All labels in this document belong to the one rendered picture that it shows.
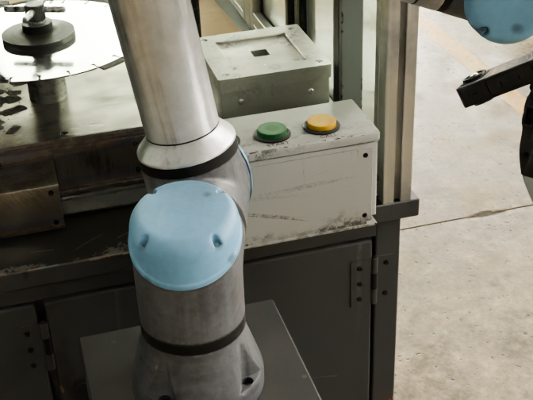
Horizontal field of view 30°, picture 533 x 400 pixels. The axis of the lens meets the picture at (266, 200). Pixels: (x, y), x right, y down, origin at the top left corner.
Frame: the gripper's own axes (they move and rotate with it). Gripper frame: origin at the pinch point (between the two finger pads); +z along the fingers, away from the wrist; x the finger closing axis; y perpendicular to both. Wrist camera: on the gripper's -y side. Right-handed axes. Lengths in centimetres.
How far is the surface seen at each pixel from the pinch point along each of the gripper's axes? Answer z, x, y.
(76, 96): 6, 0, -75
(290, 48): 1, 24, -50
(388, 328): 41, 15, -26
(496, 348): 91, 77, -31
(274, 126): 0.2, -1.4, -35.7
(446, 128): 91, 173, -90
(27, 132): 6, -13, -73
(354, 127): 1.2, 5.6, -27.4
